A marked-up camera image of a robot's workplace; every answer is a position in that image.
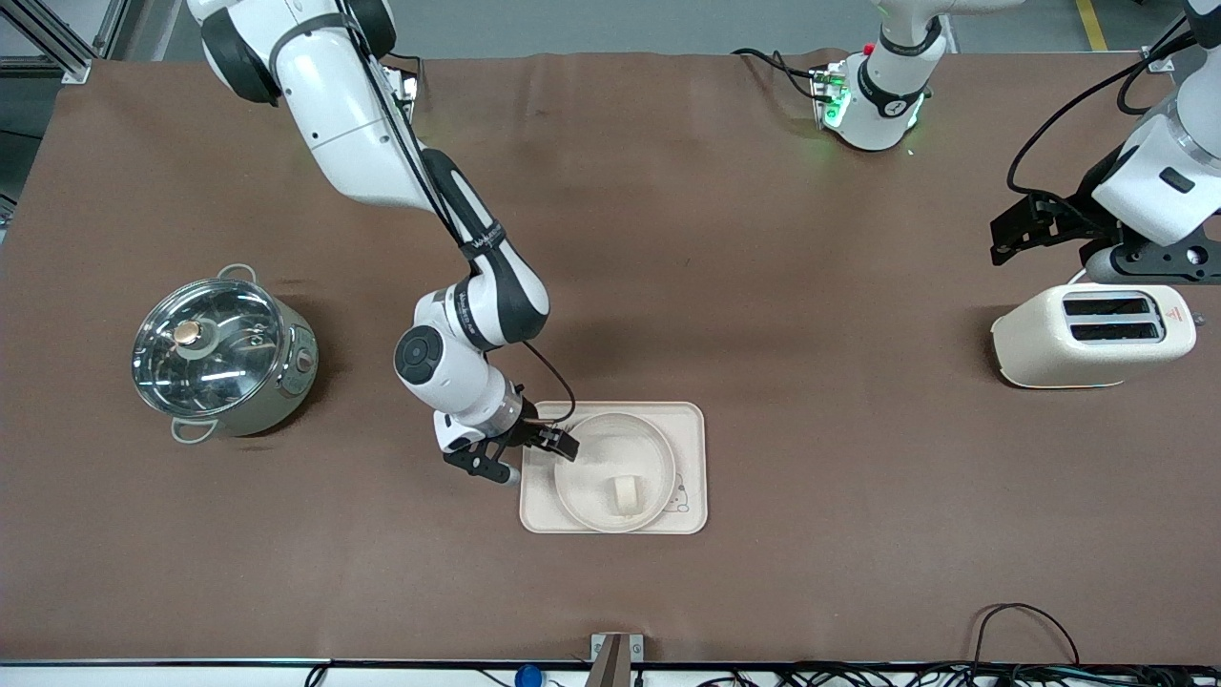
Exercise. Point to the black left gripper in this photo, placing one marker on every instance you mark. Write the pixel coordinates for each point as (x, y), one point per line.
(1081, 204)

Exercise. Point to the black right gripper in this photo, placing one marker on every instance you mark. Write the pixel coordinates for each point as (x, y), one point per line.
(527, 428)

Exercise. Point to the white round plate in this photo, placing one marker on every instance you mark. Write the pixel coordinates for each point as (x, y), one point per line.
(610, 448)

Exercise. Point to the white steamed bun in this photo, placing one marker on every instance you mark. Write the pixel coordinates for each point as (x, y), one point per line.
(627, 496)

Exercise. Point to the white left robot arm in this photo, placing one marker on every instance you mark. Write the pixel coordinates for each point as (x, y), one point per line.
(1159, 181)

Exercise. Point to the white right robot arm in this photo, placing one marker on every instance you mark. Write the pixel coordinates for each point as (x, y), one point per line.
(353, 114)

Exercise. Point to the cream rabbit print tray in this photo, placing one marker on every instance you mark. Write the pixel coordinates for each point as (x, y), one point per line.
(692, 429)

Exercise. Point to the cream two-slot toaster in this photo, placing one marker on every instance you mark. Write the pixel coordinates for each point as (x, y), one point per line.
(1049, 343)

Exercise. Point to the blue round knob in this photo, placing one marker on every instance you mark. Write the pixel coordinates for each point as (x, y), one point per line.
(527, 676)

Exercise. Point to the brown table cover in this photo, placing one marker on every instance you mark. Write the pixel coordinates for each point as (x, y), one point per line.
(763, 286)

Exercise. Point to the steel electric cooking pot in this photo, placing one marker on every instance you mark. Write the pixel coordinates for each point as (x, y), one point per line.
(296, 372)

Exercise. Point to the glass pot lid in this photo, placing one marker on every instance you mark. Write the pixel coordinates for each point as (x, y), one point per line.
(215, 353)

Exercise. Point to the grey metal mount bracket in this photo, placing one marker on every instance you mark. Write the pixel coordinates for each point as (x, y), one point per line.
(615, 658)

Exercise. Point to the aluminium frame profile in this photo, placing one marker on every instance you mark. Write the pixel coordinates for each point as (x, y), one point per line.
(72, 57)

